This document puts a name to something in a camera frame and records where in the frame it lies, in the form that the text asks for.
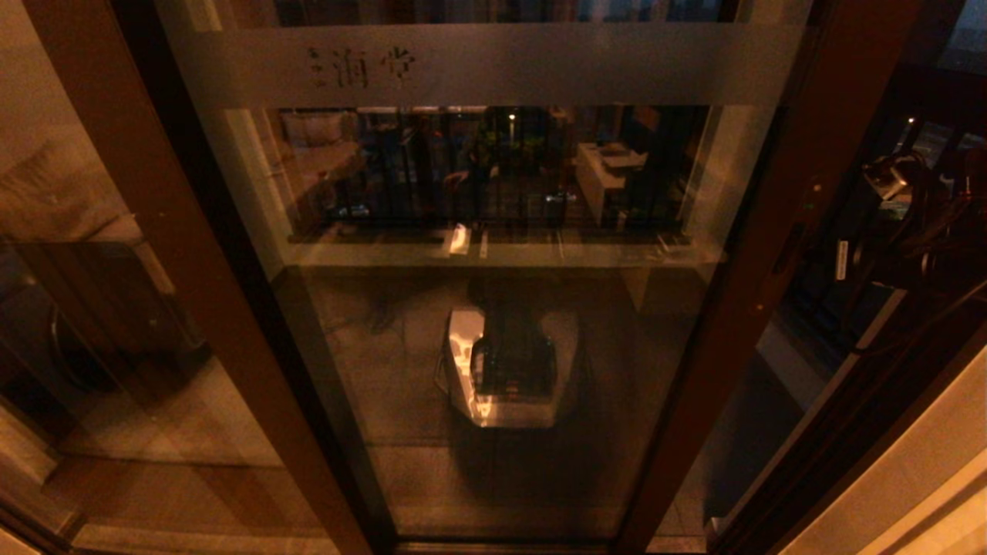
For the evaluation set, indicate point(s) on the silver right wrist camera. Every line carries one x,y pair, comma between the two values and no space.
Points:
887,181

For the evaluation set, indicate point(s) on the dark brown door jamb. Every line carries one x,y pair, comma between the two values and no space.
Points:
887,401

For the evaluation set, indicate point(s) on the brown framed sliding glass door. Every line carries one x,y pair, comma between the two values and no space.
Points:
501,65

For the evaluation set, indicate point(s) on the long black metal balcony railing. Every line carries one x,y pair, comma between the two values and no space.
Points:
416,185

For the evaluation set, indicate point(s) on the short grey stone window sill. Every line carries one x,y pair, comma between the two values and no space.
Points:
810,331

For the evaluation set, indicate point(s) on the grey front-loading washing machine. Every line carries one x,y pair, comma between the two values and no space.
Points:
100,308

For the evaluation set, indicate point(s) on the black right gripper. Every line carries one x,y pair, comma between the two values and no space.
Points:
842,260

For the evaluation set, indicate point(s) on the brown framed fixed glass panel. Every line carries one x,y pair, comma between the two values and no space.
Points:
193,254

